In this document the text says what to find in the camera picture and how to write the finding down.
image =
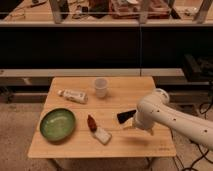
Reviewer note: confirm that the green ceramic bowl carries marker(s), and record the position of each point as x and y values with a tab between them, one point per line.
57	124

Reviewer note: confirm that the red tray on shelf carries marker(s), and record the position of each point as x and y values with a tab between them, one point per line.
131	9

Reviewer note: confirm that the white tube bottle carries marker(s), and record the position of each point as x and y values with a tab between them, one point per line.
74	96

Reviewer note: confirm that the black rectangular block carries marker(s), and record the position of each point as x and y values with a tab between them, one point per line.
124	116

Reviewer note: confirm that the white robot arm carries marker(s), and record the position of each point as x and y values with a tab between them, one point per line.
153	107

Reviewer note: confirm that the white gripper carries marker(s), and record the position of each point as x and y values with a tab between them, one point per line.
129	124

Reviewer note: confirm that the wooden table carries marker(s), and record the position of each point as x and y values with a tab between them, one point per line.
123	94

